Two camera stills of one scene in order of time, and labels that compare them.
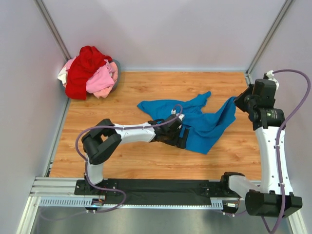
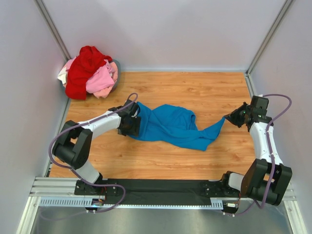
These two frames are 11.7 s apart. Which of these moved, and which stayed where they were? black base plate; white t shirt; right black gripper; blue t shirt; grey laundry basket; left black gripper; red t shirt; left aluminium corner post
Moved: left black gripper; right black gripper; blue t shirt
Stayed: red t shirt; left aluminium corner post; black base plate; white t shirt; grey laundry basket
